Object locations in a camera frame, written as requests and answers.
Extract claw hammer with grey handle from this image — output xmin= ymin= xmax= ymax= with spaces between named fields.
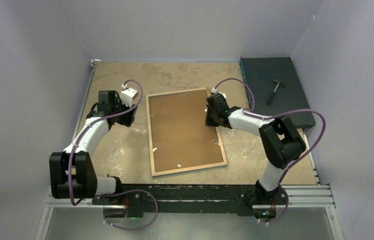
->
xmin=266 ymin=79 xmax=286 ymax=106

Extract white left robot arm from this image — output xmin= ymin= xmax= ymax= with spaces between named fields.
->
xmin=49 ymin=87 xmax=138 ymax=205

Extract blue wooden picture frame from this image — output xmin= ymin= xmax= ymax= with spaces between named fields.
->
xmin=145 ymin=87 xmax=228 ymax=177

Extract dark grey flat box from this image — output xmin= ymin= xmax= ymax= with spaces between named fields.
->
xmin=239 ymin=57 xmax=310 ymax=116

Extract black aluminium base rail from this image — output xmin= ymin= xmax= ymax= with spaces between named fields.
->
xmin=44 ymin=178 xmax=336 ymax=220

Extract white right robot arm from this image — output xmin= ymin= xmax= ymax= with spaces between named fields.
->
xmin=205 ymin=93 xmax=306 ymax=204

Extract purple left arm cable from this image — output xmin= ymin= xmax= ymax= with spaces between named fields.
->
xmin=67 ymin=79 xmax=159 ymax=232

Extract brown backing board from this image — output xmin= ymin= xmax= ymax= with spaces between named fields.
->
xmin=148 ymin=90 xmax=224 ymax=173

